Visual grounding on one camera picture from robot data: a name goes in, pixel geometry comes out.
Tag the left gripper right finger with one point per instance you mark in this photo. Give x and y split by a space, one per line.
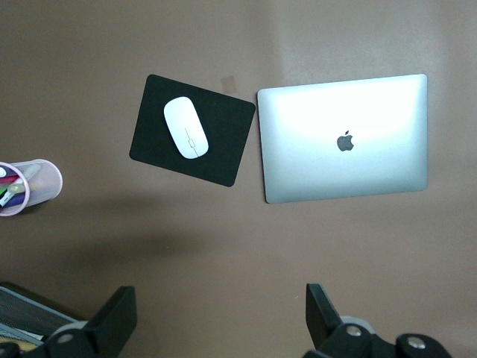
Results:
324 324

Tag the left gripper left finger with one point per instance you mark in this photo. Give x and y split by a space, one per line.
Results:
112 317

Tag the silver laptop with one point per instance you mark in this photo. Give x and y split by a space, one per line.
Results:
316 168

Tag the dark purple marker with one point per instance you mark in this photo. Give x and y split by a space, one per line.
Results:
13 201

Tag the green marker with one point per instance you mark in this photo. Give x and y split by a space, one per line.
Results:
11 192

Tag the white capped marker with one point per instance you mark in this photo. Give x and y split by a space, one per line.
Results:
2 172

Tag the pink mesh pen cup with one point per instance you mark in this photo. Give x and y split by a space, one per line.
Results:
48 182

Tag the black mouse pad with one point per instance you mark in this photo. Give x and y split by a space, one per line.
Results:
223 149

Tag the white computer mouse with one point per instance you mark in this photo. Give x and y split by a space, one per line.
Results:
185 127

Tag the tan tape patch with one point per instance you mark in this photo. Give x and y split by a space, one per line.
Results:
228 84

